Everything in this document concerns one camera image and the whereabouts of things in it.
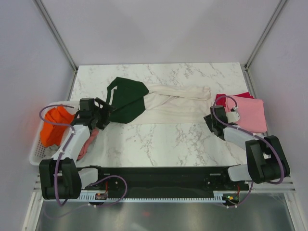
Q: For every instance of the orange t shirt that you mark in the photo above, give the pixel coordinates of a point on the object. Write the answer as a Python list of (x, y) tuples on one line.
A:
[(52, 134)]

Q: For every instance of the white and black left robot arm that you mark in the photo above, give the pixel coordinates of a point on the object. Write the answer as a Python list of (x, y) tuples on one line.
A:
[(59, 176)]

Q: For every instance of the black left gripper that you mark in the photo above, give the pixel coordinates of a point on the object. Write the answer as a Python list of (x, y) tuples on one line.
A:
[(106, 110)]

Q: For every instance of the salmon pink t shirt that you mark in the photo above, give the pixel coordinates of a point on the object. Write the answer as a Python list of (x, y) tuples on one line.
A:
[(86, 147)]

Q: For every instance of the grey t shirt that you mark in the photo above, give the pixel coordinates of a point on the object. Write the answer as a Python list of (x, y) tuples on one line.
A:
[(51, 150)]

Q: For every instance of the white plastic laundry basket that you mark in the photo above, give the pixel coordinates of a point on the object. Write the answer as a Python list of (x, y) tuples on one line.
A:
[(37, 152)]

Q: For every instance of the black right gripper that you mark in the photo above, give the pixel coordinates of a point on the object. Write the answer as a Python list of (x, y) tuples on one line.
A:
[(208, 118)]

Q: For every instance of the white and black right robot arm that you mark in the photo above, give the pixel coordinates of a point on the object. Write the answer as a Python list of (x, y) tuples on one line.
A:
[(266, 161)]

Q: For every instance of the left aluminium frame post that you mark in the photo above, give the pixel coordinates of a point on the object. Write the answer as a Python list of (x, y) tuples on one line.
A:
[(53, 29)]

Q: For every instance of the light pink folded t shirt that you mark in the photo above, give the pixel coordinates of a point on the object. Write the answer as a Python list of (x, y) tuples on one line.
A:
[(251, 112)]

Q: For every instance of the aluminium frame post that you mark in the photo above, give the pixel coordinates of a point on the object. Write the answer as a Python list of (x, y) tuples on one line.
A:
[(266, 31), (53, 29)]

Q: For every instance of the white slotted cable duct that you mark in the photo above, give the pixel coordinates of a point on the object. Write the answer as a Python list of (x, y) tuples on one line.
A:
[(97, 197)]

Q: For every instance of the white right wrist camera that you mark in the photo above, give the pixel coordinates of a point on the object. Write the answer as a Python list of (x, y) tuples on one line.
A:
[(233, 116)]

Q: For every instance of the crimson folded t shirt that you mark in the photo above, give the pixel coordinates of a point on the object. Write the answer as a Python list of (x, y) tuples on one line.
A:
[(221, 100)]

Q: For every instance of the right aluminium frame post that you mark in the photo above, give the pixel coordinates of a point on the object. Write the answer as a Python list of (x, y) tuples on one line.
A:
[(266, 31)]

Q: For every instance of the cream and green Charlie Brown shirt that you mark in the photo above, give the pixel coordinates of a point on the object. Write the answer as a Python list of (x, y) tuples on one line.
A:
[(139, 103)]

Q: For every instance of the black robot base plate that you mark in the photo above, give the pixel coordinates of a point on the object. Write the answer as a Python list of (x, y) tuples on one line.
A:
[(165, 181)]

